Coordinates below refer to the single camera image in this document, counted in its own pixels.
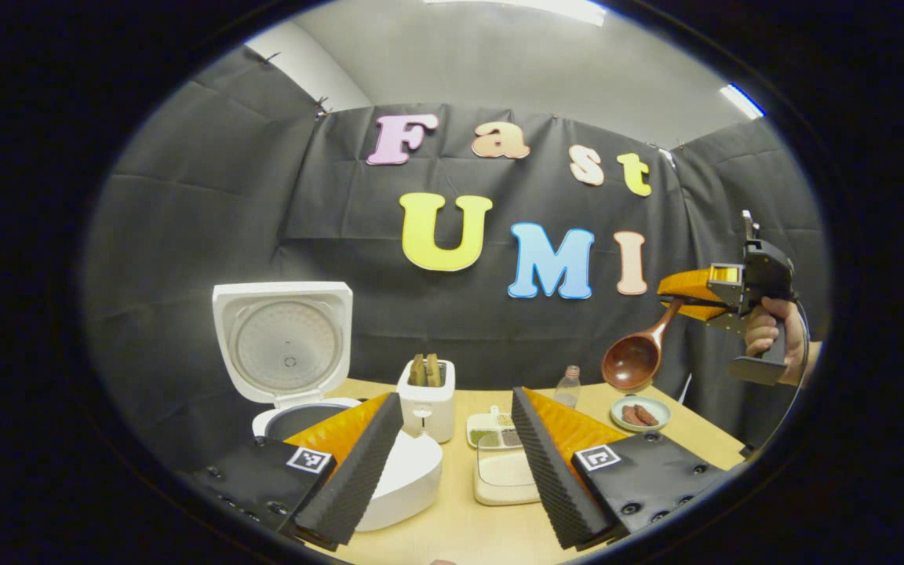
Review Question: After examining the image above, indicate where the pale green plate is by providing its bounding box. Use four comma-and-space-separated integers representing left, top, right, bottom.
610, 395, 673, 433

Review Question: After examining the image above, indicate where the long ceiling light panel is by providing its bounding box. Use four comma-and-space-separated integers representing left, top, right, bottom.
424, 0, 609, 27

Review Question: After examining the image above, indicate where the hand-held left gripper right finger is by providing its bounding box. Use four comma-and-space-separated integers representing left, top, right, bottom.
511, 387, 735, 550

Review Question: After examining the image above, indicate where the clear tray of white rice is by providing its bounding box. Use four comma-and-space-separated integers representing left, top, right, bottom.
472, 433, 544, 508

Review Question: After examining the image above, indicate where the white divided grain dish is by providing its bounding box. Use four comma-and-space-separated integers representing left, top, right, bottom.
465, 406, 524, 450

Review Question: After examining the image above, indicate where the white toaster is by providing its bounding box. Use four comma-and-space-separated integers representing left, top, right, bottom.
396, 359, 457, 445

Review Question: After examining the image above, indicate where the small ceiling light panel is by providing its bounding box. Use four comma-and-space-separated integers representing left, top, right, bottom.
718, 82, 767, 121

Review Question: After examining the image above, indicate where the clear plastic bottle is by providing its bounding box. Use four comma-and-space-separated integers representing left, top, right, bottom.
553, 365, 583, 411

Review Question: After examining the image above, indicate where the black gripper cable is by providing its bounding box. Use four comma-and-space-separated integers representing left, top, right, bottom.
740, 301, 811, 458

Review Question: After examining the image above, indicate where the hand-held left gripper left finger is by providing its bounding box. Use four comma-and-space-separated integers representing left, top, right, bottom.
193, 392, 406, 552

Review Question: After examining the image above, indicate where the black backdrop cloth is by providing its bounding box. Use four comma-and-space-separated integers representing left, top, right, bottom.
83, 47, 829, 472

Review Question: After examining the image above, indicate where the brown wooden spoon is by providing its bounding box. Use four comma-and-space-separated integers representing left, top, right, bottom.
601, 297, 687, 394

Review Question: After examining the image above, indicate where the white rice cooker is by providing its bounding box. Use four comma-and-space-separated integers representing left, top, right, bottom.
212, 282, 444, 534

